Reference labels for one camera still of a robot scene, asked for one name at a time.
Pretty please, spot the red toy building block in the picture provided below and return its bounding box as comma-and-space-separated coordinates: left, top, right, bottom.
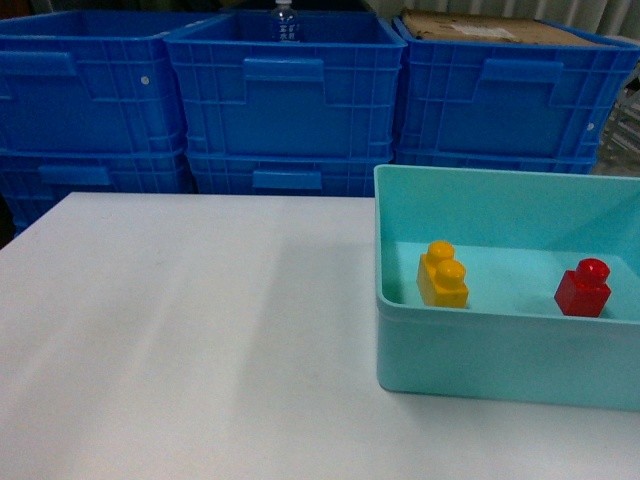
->
554, 258, 612, 318

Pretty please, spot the yellow toy building block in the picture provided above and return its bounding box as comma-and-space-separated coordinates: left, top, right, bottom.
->
416, 240, 469, 309

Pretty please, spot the light teal plastic box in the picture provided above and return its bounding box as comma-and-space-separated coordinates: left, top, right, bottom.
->
374, 165, 639, 411

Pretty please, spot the lower middle blue crate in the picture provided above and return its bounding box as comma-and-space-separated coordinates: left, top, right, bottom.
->
186, 152, 393, 197

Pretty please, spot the blue crate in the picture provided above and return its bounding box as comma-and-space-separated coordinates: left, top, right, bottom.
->
165, 10, 406, 159
1, 10, 208, 154
393, 18, 639, 159
395, 149, 597, 174
186, 152, 393, 197
1, 150, 195, 232

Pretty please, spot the upper middle blue crate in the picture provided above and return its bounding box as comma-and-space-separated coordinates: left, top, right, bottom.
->
165, 10, 406, 159

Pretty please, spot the upper right blue crate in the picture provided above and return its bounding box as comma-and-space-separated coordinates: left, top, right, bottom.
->
393, 18, 639, 159

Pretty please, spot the clear plastic water bottle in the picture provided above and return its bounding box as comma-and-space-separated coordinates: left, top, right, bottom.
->
270, 0, 302, 42

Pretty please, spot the brown cardboard sheet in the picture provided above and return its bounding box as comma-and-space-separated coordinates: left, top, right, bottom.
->
401, 10, 594, 46

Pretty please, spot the lower right blue crate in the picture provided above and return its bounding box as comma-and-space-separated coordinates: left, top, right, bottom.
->
395, 149, 597, 174

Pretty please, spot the upper left blue crate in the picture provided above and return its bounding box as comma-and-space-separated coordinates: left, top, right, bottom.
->
1, 10, 208, 154

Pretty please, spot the lower left blue crate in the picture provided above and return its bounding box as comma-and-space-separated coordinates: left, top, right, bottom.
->
1, 150, 195, 232

